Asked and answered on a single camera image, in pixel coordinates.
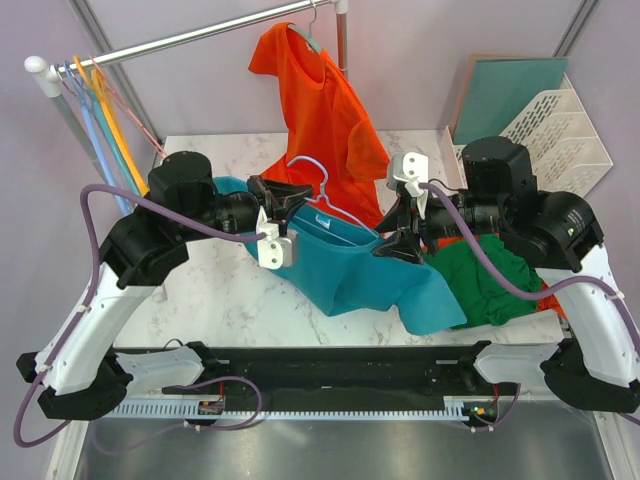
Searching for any orange shirt in bin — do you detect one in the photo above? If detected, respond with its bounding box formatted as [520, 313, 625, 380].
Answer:
[437, 237, 569, 321]

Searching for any metal clothes rail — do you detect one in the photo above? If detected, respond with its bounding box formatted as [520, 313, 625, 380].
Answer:
[23, 0, 351, 161]

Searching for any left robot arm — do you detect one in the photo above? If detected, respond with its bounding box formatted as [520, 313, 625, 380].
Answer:
[17, 151, 313, 421]

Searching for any teal plastic hanger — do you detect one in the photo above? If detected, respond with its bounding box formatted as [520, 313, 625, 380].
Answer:
[88, 86, 137, 194]

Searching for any orange plastic hanger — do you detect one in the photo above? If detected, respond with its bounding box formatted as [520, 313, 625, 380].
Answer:
[73, 55, 148, 196]

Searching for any pink wire hanger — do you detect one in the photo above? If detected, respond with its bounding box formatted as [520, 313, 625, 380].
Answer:
[94, 64, 167, 160]

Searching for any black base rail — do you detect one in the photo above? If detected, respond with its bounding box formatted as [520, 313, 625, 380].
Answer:
[119, 344, 531, 416]

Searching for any teal folder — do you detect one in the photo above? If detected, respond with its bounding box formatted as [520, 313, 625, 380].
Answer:
[449, 54, 569, 144]

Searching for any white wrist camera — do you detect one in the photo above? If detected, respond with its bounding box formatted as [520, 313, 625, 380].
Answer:
[256, 207, 298, 270]
[386, 152, 429, 220]

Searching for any white file organizer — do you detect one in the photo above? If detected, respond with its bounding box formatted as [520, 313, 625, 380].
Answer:
[439, 74, 614, 201]

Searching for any teal hanger with shirt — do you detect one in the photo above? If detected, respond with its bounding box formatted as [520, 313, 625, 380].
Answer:
[288, 0, 322, 54]

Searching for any teal t shirt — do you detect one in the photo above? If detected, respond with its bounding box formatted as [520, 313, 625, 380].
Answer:
[212, 174, 469, 336]

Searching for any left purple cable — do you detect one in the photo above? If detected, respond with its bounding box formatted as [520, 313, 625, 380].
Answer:
[12, 183, 269, 449]

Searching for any blue plastic hanger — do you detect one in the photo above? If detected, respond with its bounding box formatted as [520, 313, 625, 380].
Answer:
[64, 61, 126, 189]

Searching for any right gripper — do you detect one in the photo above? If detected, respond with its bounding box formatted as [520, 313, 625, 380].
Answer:
[372, 184, 508, 265]

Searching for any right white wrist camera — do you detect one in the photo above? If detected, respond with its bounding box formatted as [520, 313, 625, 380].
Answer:
[386, 152, 429, 220]

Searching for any orange t shirt on hanger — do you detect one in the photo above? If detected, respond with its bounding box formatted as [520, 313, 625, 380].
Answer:
[249, 23, 389, 228]

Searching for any green t shirt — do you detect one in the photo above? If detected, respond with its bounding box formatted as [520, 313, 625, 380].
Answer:
[424, 234, 544, 329]

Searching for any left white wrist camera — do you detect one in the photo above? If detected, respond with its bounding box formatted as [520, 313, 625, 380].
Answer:
[256, 207, 298, 270]

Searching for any light blue wire hanger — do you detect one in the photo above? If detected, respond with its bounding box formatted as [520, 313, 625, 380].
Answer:
[287, 155, 381, 240]

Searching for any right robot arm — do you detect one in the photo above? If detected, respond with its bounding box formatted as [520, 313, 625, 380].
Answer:
[375, 136, 639, 420]

